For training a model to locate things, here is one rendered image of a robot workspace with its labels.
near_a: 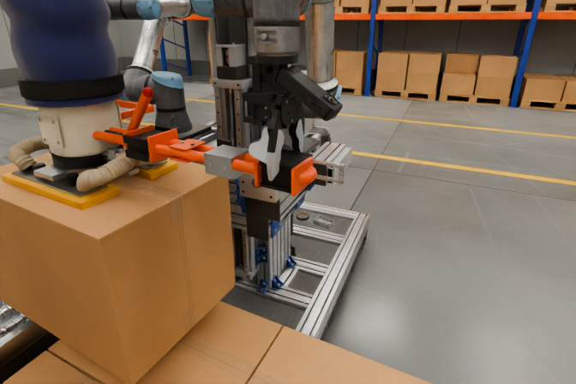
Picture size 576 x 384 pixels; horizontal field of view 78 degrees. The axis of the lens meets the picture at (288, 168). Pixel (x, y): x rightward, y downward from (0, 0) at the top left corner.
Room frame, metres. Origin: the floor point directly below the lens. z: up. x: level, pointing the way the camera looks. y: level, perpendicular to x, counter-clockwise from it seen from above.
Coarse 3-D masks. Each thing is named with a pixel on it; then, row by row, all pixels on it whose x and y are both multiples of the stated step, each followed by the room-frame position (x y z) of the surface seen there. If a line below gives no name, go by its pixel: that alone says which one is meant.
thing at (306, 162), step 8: (256, 160) 0.60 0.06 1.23; (280, 160) 0.60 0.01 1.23; (288, 160) 0.60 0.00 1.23; (296, 160) 0.60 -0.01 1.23; (304, 160) 0.60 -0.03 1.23; (312, 160) 0.61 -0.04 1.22; (256, 168) 0.59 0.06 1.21; (264, 168) 0.60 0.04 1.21; (280, 168) 0.57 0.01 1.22; (288, 168) 0.57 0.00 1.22; (296, 168) 0.56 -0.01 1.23; (304, 168) 0.59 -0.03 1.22; (256, 176) 0.59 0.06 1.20; (264, 176) 0.60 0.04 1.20; (280, 176) 0.58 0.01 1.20; (288, 176) 0.57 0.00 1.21; (296, 176) 0.56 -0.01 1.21; (256, 184) 0.59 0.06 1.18; (264, 184) 0.59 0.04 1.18; (272, 184) 0.59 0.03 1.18; (280, 184) 0.58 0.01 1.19; (288, 184) 0.57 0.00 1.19; (296, 184) 0.56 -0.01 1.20; (304, 184) 0.59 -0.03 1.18; (288, 192) 0.57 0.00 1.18; (296, 192) 0.56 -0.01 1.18
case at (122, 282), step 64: (0, 192) 0.79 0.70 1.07; (128, 192) 0.79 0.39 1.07; (192, 192) 0.80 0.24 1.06; (0, 256) 0.81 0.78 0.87; (64, 256) 0.65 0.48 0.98; (128, 256) 0.62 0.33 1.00; (192, 256) 0.78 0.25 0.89; (64, 320) 0.68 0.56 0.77; (128, 320) 0.60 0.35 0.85; (192, 320) 0.75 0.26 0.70
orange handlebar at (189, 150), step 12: (132, 108) 1.18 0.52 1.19; (96, 132) 0.84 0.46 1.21; (120, 132) 0.85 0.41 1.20; (120, 144) 0.79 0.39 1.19; (156, 144) 0.74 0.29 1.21; (180, 144) 0.72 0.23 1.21; (192, 144) 0.72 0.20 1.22; (180, 156) 0.70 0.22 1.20; (192, 156) 0.68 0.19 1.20; (252, 156) 0.66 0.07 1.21; (240, 168) 0.62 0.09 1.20; (252, 168) 0.61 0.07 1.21; (312, 168) 0.60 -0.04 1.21; (300, 180) 0.57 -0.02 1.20; (312, 180) 0.58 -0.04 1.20
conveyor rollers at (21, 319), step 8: (0, 304) 1.00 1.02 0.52; (0, 312) 0.94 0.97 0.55; (8, 312) 0.95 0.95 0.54; (16, 312) 0.96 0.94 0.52; (0, 320) 0.92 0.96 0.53; (8, 320) 0.94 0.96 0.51; (16, 320) 0.90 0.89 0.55; (24, 320) 0.91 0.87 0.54; (0, 328) 0.86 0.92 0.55; (8, 328) 0.87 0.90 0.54; (0, 336) 0.84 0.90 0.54
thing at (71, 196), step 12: (36, 168) 0.84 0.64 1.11; (12, 180) 0.83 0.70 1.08; (24, 180) 0.82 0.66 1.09; (36, 180) 0.81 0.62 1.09; (48, 180) 0.81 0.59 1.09; (60, 180) 0.81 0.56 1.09; (72, 180) 0.77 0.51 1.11; (36, 192) 0.78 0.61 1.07; (48, 192) 0.75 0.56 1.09; (60, 192) 0.75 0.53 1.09; (72, 192) 0.74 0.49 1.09; (84, 192) 0.74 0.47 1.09; (96, 192) 0.75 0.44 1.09; (108, 192) 0.75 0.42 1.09; (72, 204) 0.71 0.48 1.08; (84, 204) 0.70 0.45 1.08
